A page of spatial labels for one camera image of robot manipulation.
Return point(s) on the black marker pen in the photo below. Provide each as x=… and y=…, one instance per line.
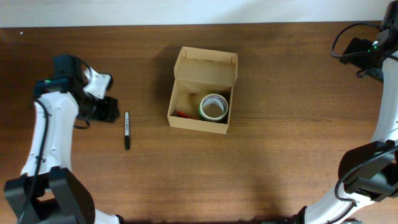
x=126, y=131

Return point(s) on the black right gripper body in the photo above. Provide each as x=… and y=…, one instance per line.
x=367, y=63

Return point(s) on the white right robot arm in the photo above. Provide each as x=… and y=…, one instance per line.
x=366, y=174

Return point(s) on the brown cardboard box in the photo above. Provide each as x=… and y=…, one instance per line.
x=197, y=73

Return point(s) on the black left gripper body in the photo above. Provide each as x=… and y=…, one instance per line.
x=96, y=108

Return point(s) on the green tape roll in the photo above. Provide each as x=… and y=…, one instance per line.
x=202, y=113

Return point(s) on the beige masking tape roll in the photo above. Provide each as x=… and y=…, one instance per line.
x=215, y=106

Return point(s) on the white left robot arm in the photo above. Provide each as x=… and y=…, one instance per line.
x=47, y=191

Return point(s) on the red utility knife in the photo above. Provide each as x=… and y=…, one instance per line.
x=181, y=114

